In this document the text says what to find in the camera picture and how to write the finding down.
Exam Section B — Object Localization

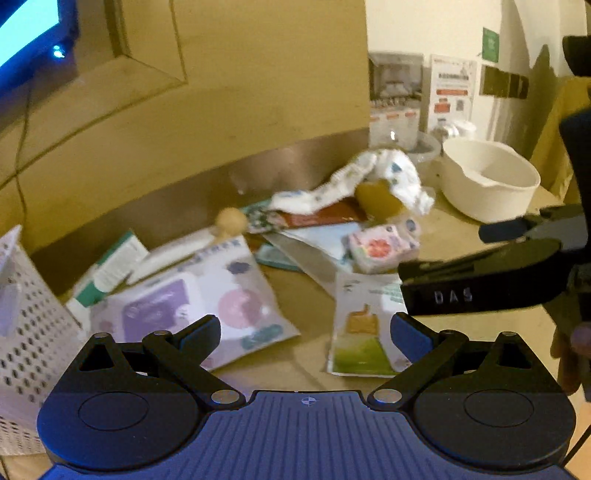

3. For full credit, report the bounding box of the white plastic bowl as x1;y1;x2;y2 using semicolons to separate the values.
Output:
441;137;541;223

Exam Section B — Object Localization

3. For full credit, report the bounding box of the clear plastic cup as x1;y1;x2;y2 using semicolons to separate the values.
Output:
373;129;443;168

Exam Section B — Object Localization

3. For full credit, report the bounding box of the samsung monitor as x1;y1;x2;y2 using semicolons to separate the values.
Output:
1;0;79;94

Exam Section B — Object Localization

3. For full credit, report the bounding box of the person's right hand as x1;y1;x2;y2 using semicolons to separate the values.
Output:
550;323;591;395

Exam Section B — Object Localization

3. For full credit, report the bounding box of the green floral packet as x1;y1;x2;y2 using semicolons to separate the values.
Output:
240;200;287;234

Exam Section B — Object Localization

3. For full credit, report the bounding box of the green wall sticker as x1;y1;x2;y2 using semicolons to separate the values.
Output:
481;28;500;63

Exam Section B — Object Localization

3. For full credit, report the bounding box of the white green illustrated booklet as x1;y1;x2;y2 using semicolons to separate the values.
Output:
327;272;411;378

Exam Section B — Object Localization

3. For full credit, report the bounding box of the small floral tissue pack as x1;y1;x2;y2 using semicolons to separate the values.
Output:
348;218;421;274

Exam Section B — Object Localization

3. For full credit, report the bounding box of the green white carton box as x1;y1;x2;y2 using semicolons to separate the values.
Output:
65;230;148;328

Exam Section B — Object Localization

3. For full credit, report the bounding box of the yellow tape roll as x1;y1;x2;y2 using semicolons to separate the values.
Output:
355;179;406;224

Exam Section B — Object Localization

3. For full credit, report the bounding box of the red brown snack packet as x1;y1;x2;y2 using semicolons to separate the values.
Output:
279;198;367;229

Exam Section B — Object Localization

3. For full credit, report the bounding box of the purple label wet wipes pack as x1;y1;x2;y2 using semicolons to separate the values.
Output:
90;236;300;370

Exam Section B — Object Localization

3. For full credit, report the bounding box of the white perforated plastic basket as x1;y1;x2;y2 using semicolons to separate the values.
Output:
1;225;84;455

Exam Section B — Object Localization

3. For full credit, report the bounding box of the light blue booklet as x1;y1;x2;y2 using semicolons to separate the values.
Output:
263;222;362;272

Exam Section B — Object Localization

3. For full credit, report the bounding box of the white flat envelope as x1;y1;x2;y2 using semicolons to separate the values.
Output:
126;228;214;285

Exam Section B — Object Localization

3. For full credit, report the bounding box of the black hanging cable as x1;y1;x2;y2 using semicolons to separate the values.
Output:
0;78;33;222

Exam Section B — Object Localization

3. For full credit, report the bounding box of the small orange ball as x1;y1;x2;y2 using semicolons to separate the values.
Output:
214;207;249;243

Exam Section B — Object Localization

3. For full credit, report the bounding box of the white patterned cloth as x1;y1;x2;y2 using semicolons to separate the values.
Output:
267;148;435;215

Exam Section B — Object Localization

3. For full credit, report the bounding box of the photo sign stand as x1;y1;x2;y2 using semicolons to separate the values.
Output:
369;52;424;132

